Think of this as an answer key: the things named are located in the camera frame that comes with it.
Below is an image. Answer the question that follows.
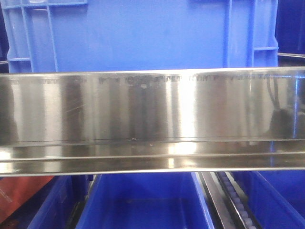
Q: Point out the dark blue bin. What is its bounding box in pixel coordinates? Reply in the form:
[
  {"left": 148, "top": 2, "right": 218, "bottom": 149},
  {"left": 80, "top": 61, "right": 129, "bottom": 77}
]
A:
[
  {"left": 275, "top": 0, "right": 305, "bottom": 54},
  {"left": 0, "top": 10, "right": 9, "bottom": 73}
]

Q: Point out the white roller track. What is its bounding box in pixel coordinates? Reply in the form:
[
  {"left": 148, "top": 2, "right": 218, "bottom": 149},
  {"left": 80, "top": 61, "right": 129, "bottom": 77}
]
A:
[{"left": 215, "top": 172, "right": 258, "bottom": 229}]

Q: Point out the lower left blue bin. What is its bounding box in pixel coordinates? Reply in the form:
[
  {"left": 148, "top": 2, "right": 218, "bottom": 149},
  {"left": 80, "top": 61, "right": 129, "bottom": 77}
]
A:
[{"left": 27, "top": 175, "right": 93, "bottom": 229}]

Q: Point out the dark blue bin upper left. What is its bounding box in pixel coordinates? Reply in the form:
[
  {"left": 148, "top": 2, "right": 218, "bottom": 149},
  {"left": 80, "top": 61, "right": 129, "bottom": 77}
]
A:
[{"left": 0, "top": 10, "right": 9, "bottom": 73}]

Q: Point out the lower right blue bin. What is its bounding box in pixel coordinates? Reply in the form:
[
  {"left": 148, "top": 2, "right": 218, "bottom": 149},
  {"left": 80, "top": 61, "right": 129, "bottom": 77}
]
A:
[{"left": 232, "top": 170, "right": 305, "bottom": 229}]

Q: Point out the steel divider rail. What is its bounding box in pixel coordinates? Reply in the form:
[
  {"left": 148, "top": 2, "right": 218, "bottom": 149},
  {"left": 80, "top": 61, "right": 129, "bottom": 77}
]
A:
[{"left": 199, "top": 172, "right": 236, "bottom": 229}]

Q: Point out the lower middle blue bin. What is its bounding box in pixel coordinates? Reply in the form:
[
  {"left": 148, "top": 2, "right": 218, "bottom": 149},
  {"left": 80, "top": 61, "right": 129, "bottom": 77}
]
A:
[{"left": 76, "top": 172, "right": 214, "bottom": 229}]

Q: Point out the stainless steel shelf rail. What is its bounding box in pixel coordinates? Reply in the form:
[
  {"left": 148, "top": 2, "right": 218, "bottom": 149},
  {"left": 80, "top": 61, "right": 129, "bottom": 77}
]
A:
[{"left": 0, "top": 67, "right": 305, "bottom": 177}]

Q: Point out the dark blue bin upper right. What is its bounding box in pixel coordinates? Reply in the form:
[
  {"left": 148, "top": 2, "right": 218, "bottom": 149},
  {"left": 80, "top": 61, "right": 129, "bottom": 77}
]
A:
[{"left": 275, "top": 0, "right": 305, "bottom": 54}]

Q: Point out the light blue front bin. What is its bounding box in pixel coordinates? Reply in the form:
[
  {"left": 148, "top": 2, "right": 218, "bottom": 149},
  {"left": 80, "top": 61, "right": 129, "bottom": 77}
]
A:
[{"left": 0, "top": 0, "right": 278, "bottom": 73}]

